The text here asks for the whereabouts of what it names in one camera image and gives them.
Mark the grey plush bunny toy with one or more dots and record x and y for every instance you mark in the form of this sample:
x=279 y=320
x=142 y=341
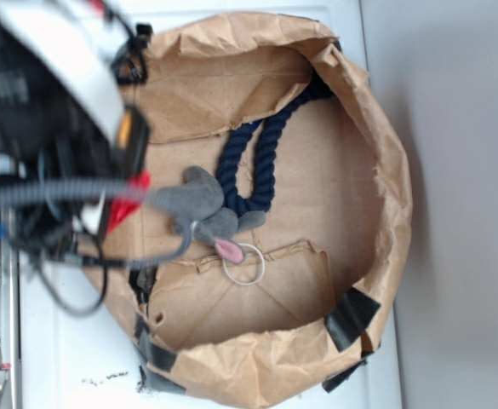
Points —
x=199 y=214

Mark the robot arm white and black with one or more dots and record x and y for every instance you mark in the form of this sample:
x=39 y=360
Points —
x=61 y=111

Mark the black gripper orange label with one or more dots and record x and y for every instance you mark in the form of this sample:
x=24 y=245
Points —
x=129 y=153

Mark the brown paper bag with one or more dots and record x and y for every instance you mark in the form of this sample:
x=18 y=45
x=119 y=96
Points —
x=336 y=237

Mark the white rubber band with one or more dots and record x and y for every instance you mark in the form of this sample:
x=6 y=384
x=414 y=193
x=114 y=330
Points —
x=244 y=264

